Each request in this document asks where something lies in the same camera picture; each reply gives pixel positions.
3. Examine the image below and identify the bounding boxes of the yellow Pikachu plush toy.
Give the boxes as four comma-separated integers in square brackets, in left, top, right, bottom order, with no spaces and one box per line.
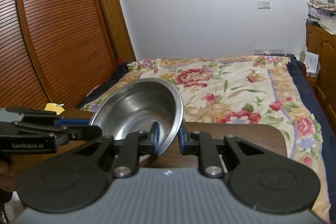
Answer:
[44,103,65,115]

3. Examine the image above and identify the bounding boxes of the white wall switch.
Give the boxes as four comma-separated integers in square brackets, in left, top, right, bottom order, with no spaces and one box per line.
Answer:
[257,1,271,9]

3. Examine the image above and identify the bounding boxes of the person's left hand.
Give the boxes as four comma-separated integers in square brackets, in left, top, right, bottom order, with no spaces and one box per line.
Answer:
[0,155,30,192]

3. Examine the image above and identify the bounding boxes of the floral bed blanket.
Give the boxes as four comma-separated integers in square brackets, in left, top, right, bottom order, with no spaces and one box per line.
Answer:
[80,56,335,223]

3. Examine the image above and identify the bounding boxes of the brown wooden door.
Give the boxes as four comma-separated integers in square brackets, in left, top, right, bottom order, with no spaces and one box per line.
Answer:
[100,0,135,62]

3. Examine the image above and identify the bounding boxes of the wooden louvered wardrobe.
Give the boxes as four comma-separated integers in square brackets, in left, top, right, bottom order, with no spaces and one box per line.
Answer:
[1,0,116,108]

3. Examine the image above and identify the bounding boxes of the wooden sideboard cabinet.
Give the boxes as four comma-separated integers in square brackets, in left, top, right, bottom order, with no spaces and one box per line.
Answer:
[306,23,336,131]

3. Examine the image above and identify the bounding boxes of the wall power strip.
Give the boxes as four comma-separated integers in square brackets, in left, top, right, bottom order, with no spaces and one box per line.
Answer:
[254,48,285,55]

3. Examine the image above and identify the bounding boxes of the dark clothes on bed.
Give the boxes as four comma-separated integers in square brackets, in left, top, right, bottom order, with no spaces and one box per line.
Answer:
[76,62,129,109]

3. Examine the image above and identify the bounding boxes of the stack of folded fabrics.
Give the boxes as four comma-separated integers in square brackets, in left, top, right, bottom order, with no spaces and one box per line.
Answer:
[307,0,335,35]

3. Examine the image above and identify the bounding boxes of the steel bowl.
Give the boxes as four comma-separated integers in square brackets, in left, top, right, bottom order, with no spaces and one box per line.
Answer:
[90,78,183,164]

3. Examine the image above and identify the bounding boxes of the white paper bag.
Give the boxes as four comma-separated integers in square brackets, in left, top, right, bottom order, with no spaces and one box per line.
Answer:
[299,51,320,77]

